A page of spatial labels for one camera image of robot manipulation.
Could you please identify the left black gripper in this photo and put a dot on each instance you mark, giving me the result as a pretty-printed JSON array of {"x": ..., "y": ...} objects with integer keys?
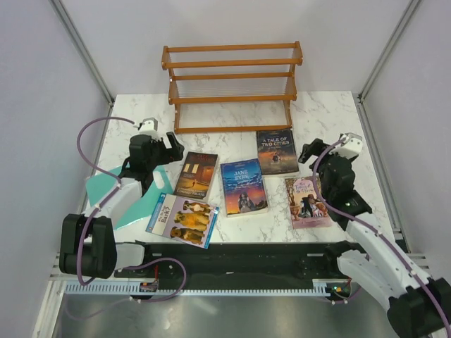
[{"x": 171, "y": 156}]

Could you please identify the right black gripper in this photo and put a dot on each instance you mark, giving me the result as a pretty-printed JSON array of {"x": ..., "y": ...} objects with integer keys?
[{"x": 313, "y": 148}]

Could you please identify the Kate DiCamillo dark book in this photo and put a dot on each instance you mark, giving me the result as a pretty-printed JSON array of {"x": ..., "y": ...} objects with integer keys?
[{"x": 195, "y": 178}]

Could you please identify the A Tale of Two Cities book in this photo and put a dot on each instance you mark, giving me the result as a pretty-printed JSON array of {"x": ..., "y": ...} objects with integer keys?
[{"x": 277, "y": 153}]

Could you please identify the Jane Eyre blue book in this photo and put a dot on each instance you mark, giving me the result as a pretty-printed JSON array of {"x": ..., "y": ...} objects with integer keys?
[{"x": 243, "y": 188}]

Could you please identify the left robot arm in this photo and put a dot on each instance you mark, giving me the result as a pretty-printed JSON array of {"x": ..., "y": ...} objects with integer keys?
[{"x": 88, "y": 246}]

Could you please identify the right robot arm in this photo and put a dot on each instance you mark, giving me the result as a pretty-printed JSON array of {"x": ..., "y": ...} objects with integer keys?
[{"x": 416, "y": 304}]

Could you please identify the Why Do Dogs Bark book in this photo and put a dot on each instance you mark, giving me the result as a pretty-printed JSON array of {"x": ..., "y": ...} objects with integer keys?
[{"x": 183, "y": 220}]

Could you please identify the Taming of the Shrew book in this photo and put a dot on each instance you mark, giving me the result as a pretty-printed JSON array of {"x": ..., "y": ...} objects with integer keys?
[{"x": 306, "y": 209}]

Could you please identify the teal plastic file folder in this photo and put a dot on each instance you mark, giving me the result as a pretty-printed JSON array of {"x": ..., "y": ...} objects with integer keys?
[{"x": 100, "y": 184}]

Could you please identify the wooden three-tier shelf rack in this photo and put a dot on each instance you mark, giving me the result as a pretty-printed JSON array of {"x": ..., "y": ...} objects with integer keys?
[{"x": 229, "y": 74}]

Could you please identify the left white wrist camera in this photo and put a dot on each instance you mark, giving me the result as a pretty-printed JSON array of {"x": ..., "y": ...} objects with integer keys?
[{"x": 148, "y": 126}]

